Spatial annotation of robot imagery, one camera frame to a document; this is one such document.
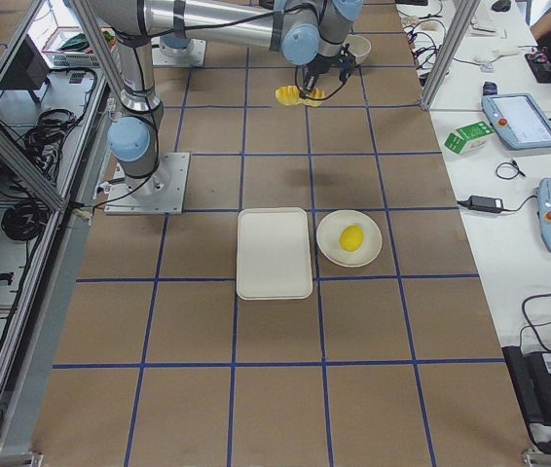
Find yellow sliced bread loaf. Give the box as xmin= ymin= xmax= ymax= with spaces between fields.
xmin=275 ymin=85 xmax=326 ymax=107

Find green white carton box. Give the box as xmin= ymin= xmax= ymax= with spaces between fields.
xmin=444 ymin=121 xmax=494 ymax=155

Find aluminium frame post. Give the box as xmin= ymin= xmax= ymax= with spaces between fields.
xmin=421 ymin=0 xmax=480 ymax=110

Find white round plate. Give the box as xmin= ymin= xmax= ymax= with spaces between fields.
xmin=316 ymin=210 xmax=383 ymax=268

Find white rectangular tray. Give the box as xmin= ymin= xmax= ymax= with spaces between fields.
xmin=236 ymin=207 xmax=313 ymax=301

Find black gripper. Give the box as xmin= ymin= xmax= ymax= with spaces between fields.
xmin=299 ymin=46 xmax=356 ymax=95

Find black power adapter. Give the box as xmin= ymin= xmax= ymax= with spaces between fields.
xmin=468 ymin=196 xmax=504 ymax=213

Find yellow lemon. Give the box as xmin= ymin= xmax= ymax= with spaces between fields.
xmin=339 ymin=225 xmax=364 ymax=252

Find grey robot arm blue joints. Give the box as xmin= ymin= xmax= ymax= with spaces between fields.
xmin=90 ymin=1 xmax=362 ymax=180

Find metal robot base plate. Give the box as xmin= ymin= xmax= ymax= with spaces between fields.
xmin=103 ymin=152 xmax=190 ymax=215

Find upper blue teach pendant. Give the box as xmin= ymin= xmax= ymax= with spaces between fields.
xmin=481 ymin=93 xmax=551 ymax=150

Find cream ceramic bowl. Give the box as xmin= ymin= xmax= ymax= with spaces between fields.
xmin=345 ymin=34 xmax=372 ymax=65

